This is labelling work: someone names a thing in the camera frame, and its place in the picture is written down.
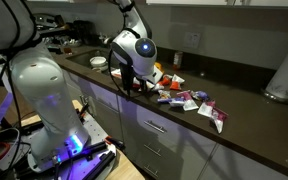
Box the metal paper towel holder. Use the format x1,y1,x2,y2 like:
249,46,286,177
260,88,288,104

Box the white red snack packet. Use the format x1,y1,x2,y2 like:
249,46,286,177
151,83,165,92

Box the metal drawer handle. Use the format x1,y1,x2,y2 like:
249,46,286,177
143,143,163,158
143,164,160,178
143,119,168,134

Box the orange bottle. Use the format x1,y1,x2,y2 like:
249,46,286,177
172,50,184,70

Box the perforated robot mount plate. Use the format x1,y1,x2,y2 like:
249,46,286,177
27,111,118,180

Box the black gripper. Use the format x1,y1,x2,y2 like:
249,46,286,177
118,61,136,98

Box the stainless steel sink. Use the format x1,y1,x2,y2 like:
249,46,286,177
66,49,122,73

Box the wooden table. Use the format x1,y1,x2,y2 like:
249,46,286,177
0,84,145,180

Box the white magenta snack packet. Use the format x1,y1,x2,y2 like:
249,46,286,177
177,90,199,112
197,100,216,118

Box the black metal bar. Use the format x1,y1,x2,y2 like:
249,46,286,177
68,140,108,159
82,150,117,180

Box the orange black clamp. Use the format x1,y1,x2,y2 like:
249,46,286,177
103,135,126,150

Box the dark countertop appliance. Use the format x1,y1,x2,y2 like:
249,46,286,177
72,19,97,46

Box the white orange trail mix bag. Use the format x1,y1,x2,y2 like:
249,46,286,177
110,61,165,91

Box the grey kitchen cabinet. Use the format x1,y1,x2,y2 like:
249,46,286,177
58,68,288,180

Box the blue snack packet nuts picture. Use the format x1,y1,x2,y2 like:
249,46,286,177
156,89,173,104

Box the white bowl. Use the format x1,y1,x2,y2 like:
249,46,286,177
89,55,108,69

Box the purple white strut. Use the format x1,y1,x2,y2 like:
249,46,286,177
0,91,15,126

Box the small blue snack packet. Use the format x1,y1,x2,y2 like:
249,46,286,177
191,90,211,102

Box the white and blue snack packet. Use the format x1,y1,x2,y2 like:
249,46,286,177
168,97,186,108

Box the small white cup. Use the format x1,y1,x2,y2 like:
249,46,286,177
91,66,105,74

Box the white wall outlet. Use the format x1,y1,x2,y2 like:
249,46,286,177
183,31,202,49

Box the orange white snack packet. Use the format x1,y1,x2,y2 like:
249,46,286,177
159,75,172,87
169,73,186,91

